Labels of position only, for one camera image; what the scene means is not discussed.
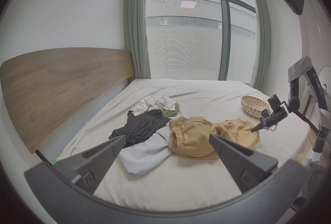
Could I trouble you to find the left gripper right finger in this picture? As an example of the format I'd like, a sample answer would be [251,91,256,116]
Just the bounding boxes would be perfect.
[208,134,278,195]

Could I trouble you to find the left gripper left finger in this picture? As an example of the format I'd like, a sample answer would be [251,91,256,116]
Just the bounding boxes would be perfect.
[53,135,127,195]

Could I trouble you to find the tan shorts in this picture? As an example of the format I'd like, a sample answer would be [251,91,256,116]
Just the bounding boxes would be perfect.
[168,116,260,159]

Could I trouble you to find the round woven basket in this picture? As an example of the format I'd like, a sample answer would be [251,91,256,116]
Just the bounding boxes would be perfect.
[240,95,272,118]

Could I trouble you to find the pale blue garment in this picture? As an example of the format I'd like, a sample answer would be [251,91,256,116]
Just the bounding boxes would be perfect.
[118,126,174,177]

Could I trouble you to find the black garment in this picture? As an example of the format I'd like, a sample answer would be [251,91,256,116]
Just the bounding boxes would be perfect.
[108,109,172,146]

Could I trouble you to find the bed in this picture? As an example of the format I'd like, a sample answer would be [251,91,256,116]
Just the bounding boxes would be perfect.
[0,47,312,213]

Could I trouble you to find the green garment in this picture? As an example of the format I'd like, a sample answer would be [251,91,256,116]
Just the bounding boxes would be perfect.
[162,103,180,118]

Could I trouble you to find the white garment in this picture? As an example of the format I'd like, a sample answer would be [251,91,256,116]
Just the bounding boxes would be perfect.
[132,95,177,116]

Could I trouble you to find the grey-green curtain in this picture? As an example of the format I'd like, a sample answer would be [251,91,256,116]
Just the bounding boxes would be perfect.
[248,0,272,94]
[124,0,152,79]

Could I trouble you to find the window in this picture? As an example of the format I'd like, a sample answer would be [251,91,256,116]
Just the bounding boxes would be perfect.
[145,0,258,84]

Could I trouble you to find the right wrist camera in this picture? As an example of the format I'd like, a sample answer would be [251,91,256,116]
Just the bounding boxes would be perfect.
[267,93,281,112]

